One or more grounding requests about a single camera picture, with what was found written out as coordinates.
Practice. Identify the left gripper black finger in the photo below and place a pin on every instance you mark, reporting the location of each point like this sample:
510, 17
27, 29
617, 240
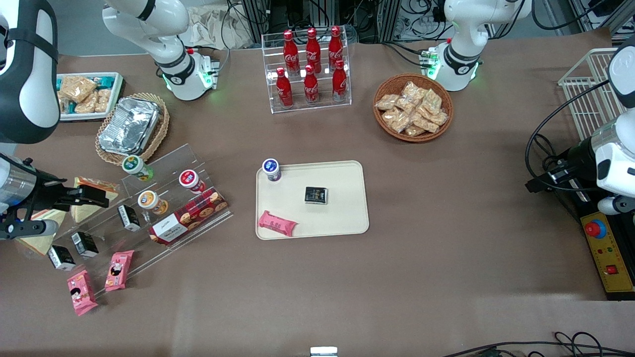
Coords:
536, 187

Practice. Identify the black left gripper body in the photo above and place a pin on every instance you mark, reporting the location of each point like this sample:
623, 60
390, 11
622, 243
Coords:
577, 157

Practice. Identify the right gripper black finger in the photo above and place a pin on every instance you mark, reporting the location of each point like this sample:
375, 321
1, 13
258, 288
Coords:
92, 203
92, 192

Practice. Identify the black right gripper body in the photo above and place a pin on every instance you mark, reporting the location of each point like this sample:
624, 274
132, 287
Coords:
45, 192

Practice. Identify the triangle sandwich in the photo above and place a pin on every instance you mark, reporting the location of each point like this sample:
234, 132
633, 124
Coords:
42, 246
87, 211

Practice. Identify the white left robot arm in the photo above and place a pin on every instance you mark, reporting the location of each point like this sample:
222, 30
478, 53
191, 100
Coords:
461, 54

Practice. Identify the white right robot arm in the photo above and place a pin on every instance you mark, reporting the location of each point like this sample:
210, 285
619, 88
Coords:
30, 74

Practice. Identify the white rectangular snack tray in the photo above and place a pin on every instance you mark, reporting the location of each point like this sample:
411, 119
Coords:
116, 99

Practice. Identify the beige plastic tray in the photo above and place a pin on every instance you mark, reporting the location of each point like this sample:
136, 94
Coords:
342, 218

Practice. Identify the small black box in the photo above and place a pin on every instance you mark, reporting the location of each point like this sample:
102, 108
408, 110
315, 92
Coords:
316, 195
85, 244
61, 258
129, 218

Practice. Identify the green lid yogurt cup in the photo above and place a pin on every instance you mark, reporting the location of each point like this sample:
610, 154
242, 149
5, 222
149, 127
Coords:
135, 165

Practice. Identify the orange yogurt cup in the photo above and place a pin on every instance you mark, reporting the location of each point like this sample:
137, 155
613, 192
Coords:
150, 201

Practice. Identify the red emergency stop button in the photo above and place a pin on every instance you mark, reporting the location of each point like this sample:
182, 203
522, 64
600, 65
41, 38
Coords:
595, 228

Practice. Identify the pink snack pack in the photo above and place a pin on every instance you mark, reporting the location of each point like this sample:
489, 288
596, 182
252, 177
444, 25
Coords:
82, 293
119, 270
276, 224

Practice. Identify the aluminium foil container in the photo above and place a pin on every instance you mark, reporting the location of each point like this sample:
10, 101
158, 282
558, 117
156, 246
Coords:
129, 124

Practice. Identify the rice cracker pack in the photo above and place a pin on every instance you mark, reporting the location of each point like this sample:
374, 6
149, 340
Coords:
397, 120
85, 105
102, 100
387, 101
424, 123
77, 88
412, 90
432, 100
414, 131
439, 118

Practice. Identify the oval light wicker basket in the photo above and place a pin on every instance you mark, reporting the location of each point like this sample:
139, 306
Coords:
161, 129

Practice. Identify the yellow emergency stop box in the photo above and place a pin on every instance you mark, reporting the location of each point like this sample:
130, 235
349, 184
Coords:
612, 258

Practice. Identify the red lid yogurt cup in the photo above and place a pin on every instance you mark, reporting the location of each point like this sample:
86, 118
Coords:
190, 179

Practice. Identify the red cookie box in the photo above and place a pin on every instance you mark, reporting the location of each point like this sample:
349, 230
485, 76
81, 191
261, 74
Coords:
191, 215

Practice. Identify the teal snack pack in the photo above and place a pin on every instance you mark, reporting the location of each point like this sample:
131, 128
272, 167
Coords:
106, 80

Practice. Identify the clear acrylic stepped stand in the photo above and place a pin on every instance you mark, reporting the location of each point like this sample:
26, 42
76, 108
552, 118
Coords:
208, 163

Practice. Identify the round brown wicker basket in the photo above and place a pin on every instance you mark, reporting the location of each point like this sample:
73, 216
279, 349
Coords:
387, 131

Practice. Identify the blue lid yogurt cup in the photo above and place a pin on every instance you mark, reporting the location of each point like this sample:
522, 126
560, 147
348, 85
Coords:
271, 168

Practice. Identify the crumpled beige cloth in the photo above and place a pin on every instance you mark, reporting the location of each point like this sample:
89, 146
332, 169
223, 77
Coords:
213, 27

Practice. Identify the red cola bottle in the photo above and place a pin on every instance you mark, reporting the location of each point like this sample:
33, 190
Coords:
335, 47
313, 48
284, 90
290, 52
310, 87
340, 82

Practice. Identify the clear acrylic bottle rack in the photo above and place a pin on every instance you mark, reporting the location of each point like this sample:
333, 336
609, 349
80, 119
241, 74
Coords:
325, 106

